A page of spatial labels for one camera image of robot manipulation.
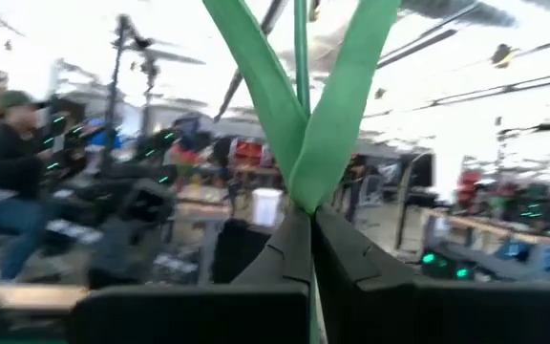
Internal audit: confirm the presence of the white tulip with green stem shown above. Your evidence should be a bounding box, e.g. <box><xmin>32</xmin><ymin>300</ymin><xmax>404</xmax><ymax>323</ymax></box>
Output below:
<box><xmin>201</xmin><ymin>0</ymin><xmax>403</xmax><ymax>344</ymax></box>

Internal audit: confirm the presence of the white bucket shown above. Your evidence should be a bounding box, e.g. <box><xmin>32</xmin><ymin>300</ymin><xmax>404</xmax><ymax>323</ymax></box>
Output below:
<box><xmin>250</xmin><ymin>187</ymin><xmax>284</xmax><ymax>227</ymax></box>

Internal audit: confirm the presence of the person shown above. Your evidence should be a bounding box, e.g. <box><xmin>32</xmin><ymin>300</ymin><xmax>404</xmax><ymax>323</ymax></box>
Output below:
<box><xmin>0</xmin><ymin>89</ymin><xmax>66</xmax><ymax>288</ymax></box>

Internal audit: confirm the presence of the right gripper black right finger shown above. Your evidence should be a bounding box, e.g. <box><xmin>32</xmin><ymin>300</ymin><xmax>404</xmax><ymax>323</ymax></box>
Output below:
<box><xmin>312</xmin><ymin>204</ymin><xmax>550</xmax><ymax>344</ymax></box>

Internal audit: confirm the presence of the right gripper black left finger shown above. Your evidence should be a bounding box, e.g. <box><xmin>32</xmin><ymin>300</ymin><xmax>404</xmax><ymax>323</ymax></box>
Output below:
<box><xmin>68</xmin><ymin>204</ymin><xmax>313</xmax><ymax>344</ymax></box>

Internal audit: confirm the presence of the black light stand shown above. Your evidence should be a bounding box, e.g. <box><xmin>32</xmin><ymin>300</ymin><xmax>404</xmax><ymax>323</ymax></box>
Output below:
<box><xmin>100</xmin><ymin>13</ymin><xmax>207</xmax><ymax>179</ymax></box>

